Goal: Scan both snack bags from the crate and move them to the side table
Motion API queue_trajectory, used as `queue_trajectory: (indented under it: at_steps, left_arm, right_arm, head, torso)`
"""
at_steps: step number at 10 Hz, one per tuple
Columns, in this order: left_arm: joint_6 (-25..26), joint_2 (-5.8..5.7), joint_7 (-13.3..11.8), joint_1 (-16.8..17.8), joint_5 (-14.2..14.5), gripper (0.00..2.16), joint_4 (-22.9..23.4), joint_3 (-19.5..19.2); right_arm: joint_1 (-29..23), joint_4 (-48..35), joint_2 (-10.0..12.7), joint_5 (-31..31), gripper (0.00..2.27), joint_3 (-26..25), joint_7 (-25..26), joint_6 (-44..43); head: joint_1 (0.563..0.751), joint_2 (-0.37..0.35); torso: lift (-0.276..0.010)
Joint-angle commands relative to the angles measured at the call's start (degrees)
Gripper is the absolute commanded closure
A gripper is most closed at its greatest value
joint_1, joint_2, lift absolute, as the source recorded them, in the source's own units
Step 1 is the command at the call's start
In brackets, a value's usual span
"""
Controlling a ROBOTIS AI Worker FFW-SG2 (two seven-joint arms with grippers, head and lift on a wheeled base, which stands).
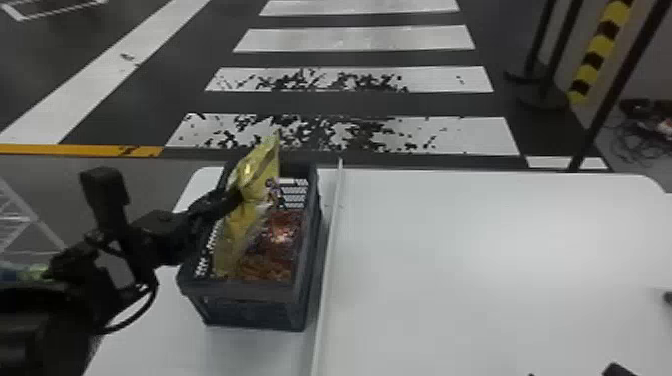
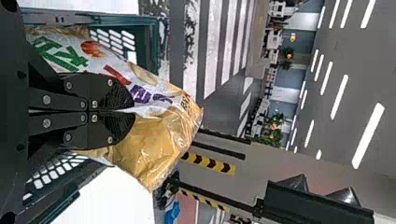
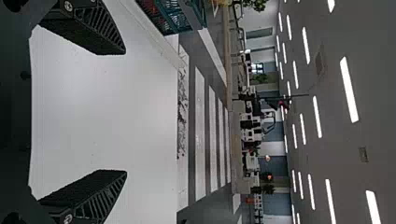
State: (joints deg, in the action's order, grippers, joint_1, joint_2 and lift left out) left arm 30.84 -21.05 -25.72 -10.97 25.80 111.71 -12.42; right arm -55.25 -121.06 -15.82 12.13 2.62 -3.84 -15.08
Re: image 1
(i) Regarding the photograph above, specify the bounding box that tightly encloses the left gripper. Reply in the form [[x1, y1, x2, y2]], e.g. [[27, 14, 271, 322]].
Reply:
[[127, 186, 245, 268]]

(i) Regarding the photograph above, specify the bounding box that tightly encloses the yellow snack packet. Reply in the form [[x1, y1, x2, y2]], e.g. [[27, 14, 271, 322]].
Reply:
[[211, 131, 283, 280]]

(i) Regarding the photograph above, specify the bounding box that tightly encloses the red snack packet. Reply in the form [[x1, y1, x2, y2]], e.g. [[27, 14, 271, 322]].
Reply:
[[237, 207, 307, 285]]

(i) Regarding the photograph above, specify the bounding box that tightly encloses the black crate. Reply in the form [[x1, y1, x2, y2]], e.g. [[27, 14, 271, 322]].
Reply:
[[176, 159, 323, 334]]

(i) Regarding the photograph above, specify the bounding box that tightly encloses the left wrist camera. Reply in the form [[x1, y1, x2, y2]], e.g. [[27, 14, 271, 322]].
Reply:
[[78, 166, 131, 236]]

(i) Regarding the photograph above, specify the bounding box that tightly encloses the black cable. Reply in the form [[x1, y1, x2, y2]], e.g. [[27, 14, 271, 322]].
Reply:
[[86, 262, 161, 336]]

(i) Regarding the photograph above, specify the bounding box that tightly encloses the yellow black striped post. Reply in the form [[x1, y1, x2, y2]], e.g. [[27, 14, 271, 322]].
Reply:
[[565, 0, 636, 107]]

